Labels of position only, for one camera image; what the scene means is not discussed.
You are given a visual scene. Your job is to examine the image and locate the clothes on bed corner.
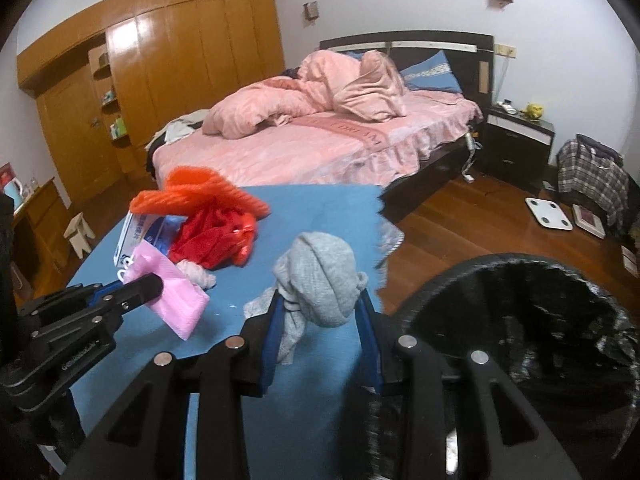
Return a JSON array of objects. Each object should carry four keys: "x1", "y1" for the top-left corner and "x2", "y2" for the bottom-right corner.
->
[{"x1": 145, "y1": 108, "x2": 208, "y2": 152}]

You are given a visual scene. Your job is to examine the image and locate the black nightstand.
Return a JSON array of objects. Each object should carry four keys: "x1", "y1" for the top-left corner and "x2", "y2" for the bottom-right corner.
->
[{"x1": 480, "y1": 105, "x2": 555, "y2": 195}]

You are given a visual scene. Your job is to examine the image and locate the white blue cotton pad box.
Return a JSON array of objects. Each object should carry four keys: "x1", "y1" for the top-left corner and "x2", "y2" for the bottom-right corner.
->
[{"x1": 114, "y1": 211, "x2": 186, "y2": 283}]

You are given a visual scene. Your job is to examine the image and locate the small wall switch box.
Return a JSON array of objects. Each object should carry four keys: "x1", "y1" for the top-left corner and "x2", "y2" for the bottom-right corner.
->
[{"x1": 303, "y1": 1, "x2": 320, "y2": 22}]

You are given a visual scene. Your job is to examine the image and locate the white bathroom scale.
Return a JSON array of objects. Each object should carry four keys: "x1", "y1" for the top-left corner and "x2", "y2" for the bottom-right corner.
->
[{"x1": 525, "y1": 197, "x2": 573, "y2": 231}]

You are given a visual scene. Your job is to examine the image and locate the red picture frame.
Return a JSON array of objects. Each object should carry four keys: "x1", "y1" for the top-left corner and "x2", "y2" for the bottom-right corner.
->
[{"x1": 0, "y1": 162, "x2": 15, "y2": 190}]

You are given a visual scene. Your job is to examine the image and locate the pink quilt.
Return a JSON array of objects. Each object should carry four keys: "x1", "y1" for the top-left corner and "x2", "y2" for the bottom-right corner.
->
[{"x1": 202, "y1": 50, "x2": 407, "y2": 140}]

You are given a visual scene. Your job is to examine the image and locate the black lined trash bin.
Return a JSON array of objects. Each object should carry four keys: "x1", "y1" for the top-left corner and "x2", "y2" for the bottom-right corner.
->
[{"x1": 386, "y1": 254, "x2": 639, "y2": 479}]

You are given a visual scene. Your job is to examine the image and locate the white small stool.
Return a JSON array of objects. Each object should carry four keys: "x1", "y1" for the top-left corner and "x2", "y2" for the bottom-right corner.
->
[{"x1": 64, "y1": 212, "x2": 96, "y2": 260}]

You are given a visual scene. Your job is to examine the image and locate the orange foam fruit net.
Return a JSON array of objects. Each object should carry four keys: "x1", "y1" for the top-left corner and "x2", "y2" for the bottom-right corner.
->
[{"x1": 129, "y1": 166, "x2": 270, "y2": 219}]

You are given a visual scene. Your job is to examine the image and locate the blue table cloth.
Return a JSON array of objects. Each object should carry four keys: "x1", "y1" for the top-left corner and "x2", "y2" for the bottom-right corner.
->
[{"x1": 64, "y1": 183, "x2": 406, "y2": 480}]

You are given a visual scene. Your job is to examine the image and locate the wall power socket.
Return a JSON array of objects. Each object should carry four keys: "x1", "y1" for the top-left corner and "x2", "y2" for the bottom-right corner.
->
[{"x1": 494, "y1": 44, "x2": 516, "y2": 58}]

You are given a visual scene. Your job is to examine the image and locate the pink plastic bag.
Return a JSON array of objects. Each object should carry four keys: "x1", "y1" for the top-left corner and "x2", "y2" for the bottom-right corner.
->
[{"x1": 117, "y1": 240, "x2": 209, "y2": 340}]

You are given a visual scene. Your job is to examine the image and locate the light blue kettle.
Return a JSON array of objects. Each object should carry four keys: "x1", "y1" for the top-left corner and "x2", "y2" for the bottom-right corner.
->
[{"x1": 2, "y1": 177, "x2": 24, "y2": 210}]

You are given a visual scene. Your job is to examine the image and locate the red cloth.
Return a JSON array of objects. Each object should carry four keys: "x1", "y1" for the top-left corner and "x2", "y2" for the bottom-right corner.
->
[{"x1": 168, "y1": 206, "x2": 246, "y2": 270}]

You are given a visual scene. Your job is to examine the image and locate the wooden sideboard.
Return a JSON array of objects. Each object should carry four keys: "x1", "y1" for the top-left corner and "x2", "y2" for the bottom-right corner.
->
[{"x1": 12, "y1": 179, "x2": 72, "y2": 306}]

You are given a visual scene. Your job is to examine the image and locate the red plastic bubble wrap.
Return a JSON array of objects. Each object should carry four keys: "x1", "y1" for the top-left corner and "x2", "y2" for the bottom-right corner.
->
[{"x1": 231, "y1": 212, "x2": 257, "y2": 266}]

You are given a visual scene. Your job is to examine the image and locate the framed picture on floor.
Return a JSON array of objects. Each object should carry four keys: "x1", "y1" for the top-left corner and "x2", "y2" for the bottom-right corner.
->
[{"x1": 572, "y1": 204, "x2": 605, "y2": 240}]

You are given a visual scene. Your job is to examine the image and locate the plaid bag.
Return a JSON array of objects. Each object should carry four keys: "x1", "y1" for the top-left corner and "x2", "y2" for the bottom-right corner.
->
[{"x1": 556, "y1": 138, "x2": 629, "y2": 229}]

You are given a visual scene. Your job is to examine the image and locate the bed with pink sheet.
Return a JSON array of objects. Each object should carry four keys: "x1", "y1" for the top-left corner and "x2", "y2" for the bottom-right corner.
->
[{"x1": 146, "y1": 30, "x2": 494, "y2": 221}]

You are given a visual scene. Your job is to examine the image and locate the wooden wardrobe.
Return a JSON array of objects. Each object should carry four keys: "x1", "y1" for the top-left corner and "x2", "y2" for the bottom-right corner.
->
[{"x1": 16, "y1": 0, "x2": 284, "y2": 204}]

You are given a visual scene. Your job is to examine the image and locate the pink sock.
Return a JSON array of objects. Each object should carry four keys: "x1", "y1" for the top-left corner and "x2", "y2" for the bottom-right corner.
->
[{"x1": 176, "y1": 259, "x2": 217, "y2": 290}]

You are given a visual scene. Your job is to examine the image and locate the blue pillow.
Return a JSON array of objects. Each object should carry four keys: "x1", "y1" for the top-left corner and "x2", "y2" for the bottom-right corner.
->
[{"x1": 400, "y1": 50, "x2": 462, "y2": 94}]

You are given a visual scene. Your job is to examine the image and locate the yellow toy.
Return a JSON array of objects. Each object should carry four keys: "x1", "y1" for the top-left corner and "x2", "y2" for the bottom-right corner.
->
[{"x1": 521, "y1": 103, "x2": 544, "y2": 120}]

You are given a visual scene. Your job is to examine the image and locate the grey sock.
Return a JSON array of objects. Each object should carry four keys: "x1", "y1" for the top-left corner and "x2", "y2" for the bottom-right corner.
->
[{"x1": 243, "y1": 232, "x2": 369, "y2": 365}]

